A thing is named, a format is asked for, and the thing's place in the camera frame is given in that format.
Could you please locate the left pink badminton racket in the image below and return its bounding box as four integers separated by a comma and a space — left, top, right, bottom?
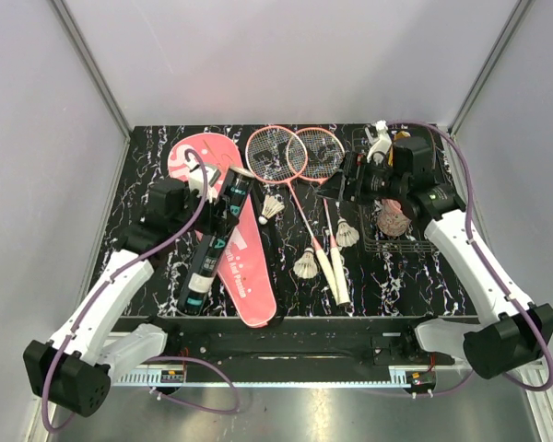
244, 125, 347, 305

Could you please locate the pink badminton racket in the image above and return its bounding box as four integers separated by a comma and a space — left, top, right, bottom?
244, 125, 347, 305
296, 127, 350, 308

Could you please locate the pink patterned cup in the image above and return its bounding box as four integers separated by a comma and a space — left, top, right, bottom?
377, 199, 411, 237

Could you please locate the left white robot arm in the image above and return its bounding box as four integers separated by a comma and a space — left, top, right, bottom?
23, 164, 249, 417

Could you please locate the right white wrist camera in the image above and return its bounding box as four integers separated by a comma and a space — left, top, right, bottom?
365, 120, 392, 164

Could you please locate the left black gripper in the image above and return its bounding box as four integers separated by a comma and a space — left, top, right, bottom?
171, 181, 238, 239

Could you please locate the shuttlecock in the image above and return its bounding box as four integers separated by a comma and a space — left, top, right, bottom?
293, 247, 318, 280
258, 195, 285, 225
335, 217, 359, 248

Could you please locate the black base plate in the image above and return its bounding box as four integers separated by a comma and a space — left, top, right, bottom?
156, 315, 455, 383

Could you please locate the right pink badminton racket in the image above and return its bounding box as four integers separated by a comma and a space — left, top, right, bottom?
296, 127, 350, 308

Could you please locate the black shuttlecock tube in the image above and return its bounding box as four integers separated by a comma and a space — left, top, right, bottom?
178, 166, 254, 316

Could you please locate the black wire basket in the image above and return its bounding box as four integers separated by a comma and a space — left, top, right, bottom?
358, 123, 454, 254

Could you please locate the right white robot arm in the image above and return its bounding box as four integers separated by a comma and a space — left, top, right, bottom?
317, 137, 553, 379

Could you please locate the pink racket bag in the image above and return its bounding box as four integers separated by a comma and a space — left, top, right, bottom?
168, 133, 277, 328

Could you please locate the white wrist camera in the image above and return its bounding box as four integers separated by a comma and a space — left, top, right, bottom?
186, 160, 221, 203
365, 120, 392, 164

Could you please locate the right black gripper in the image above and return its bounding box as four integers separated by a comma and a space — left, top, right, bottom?
312, 152, 407, 207

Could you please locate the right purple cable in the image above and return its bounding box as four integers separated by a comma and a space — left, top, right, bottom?
382, 121, 553, 398

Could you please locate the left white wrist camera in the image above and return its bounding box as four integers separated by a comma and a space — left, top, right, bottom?
186, 160, 221, 203

